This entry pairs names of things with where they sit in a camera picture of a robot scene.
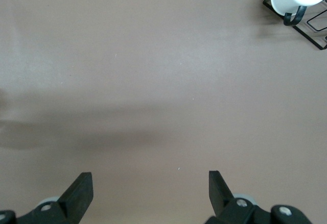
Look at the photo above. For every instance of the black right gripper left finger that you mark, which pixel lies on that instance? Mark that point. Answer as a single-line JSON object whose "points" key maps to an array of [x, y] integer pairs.
{"points": [[74, 201]]}

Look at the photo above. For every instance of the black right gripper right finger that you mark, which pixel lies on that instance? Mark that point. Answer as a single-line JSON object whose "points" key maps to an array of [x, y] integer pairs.
{"points": [[222, 196]]}

